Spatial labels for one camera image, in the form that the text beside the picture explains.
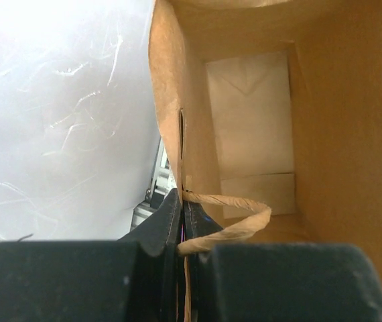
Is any brown paper bag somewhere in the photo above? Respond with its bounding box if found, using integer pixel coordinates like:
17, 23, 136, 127
147, 0, 382, 322

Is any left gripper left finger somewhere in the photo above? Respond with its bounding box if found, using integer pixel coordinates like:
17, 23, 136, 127
0, 190, 182, 321

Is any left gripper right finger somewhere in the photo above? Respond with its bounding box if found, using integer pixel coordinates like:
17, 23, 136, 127
190, 203, 382, 321

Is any aluminium frame rail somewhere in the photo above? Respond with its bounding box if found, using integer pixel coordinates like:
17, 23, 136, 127
130, 140, 174, 231

